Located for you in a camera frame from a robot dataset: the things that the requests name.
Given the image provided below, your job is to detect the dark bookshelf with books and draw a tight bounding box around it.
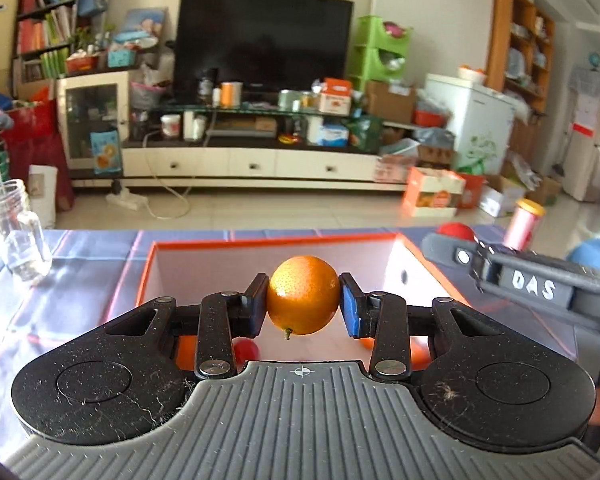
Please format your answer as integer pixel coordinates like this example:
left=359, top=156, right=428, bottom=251
left=12, top=0, right=99, bottom=84

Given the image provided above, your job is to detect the orange cardboard box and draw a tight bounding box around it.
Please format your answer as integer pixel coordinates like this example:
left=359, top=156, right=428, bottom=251
left=135, top=232, right=579, bottom=377

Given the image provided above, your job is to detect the white tall appliance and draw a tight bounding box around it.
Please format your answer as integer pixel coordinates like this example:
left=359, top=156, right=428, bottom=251
left=565, top=67, right=600, bottom=204

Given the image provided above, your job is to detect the small orange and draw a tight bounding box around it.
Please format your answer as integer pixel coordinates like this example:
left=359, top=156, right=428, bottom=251
left=266, top=255, right=342, bottom=341
left=176, top=336, right=199, bottom=370

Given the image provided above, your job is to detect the green plastic storage rack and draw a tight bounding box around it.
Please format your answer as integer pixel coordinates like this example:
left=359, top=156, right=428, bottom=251
left=350, top=15, right=414, bottom=94

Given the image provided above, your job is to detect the bowl of oranges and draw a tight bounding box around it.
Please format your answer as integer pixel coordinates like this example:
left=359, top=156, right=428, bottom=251
left=457, top=66, right=489, bottom=85

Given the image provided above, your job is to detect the black flat television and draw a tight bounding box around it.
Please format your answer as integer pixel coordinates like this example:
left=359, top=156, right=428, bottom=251
left=172, top=0, right=355, bottom=107

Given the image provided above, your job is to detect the large orange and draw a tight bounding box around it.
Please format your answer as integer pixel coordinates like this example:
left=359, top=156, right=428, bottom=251
left=360, top=335, right=432, bottom=372

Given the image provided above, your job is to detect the clear glass mug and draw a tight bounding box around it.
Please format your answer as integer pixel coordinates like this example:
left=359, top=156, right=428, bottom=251
left=0, top=179, right=54, bottom=282

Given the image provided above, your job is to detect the orange fruit carton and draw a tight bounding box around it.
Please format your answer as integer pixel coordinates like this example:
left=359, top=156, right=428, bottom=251
left=402, top=166, right=466, bottom=219

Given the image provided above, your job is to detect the blue plaid tablecloth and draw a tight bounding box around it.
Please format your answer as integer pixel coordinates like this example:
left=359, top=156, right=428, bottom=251
left=0, top=229, right=600, bottom=461

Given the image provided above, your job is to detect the blue snack bag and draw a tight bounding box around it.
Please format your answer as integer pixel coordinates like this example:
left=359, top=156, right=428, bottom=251
left=90, top=130, right=122, bottom=176

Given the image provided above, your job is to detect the pink canister with yellow lid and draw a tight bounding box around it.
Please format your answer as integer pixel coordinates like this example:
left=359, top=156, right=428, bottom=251
left=504, top=199, right=546, bottom=251

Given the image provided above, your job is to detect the white low television cabinet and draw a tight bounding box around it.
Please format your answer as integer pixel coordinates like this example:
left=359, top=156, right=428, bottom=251
left=70, top=102, right=422, bottom=194

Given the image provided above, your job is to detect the white chest freezer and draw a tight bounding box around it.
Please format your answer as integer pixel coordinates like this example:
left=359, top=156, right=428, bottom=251
left=425, top=74, right=516, bottom=177

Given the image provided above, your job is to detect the blue round object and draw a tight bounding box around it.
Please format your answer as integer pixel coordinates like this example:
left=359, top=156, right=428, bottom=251
left=567, top=238, right=600, bottom=267

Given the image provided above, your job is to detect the white glass-door cabinet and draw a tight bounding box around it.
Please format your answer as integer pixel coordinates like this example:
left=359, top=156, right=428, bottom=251
left=56, top=71, right=131, bottom=172

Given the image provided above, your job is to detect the wooden open shelf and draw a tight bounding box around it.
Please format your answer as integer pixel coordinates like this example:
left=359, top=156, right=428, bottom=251
left=486, top=0, right=556, bottom=117

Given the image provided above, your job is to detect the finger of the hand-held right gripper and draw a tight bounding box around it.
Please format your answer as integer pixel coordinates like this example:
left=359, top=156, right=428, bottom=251
left=420, top=232, right=487, bottom=278

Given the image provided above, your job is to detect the red bag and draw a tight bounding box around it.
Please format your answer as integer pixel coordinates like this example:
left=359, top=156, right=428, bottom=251
left=2, top=100, right=76, bottom=212

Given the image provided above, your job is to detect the blue framed picture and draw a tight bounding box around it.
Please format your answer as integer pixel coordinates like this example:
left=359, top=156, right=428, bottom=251
left=115, top=7, right=169, bottom=69

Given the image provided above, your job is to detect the red plastic basin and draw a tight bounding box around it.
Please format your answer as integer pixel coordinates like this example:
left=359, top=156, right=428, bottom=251
left=414, top=107, right=451, bottom=129

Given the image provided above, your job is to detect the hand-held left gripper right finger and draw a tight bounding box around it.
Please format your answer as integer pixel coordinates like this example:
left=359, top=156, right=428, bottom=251
left=339, top=272, right=512, bottom=381

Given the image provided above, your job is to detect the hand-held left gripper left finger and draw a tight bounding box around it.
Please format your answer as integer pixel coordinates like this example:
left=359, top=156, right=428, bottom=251
left=100, top=274, right=271, bottom=381

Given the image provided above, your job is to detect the white power strip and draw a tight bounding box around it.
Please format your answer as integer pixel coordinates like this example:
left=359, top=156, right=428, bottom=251
left=106, top=190, right=151, bottom=211

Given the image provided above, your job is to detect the blue tissue pack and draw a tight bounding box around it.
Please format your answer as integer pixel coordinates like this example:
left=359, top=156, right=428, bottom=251
left=320, top=122, right=350, bottom=147

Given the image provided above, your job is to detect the orange and white box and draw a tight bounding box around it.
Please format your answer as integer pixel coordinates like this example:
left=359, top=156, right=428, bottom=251
left=319, top=78, right=354, bottom=114

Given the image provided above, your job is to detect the open white cardboard box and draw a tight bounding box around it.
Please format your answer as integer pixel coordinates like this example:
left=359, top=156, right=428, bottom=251
left=480, top=175, right=526, bottom=217

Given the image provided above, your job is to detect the brown cardboard box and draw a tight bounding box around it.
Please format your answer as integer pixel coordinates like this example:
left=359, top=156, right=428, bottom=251
left=365, top=81, right=417, bottom=124

